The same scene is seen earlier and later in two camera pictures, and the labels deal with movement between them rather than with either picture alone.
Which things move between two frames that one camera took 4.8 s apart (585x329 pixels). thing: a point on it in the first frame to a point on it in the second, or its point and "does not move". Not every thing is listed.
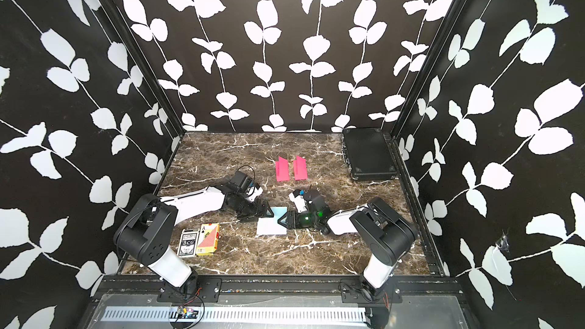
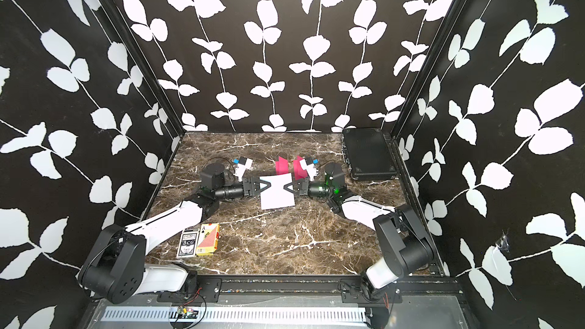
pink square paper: [300, 168] does not move
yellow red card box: [209, 237] does not move
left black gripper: [257, 212] to [247, 186]
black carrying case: [370, 153] does not move
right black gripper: [289, 220] to [307, 188]
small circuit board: [186, 313] does not move
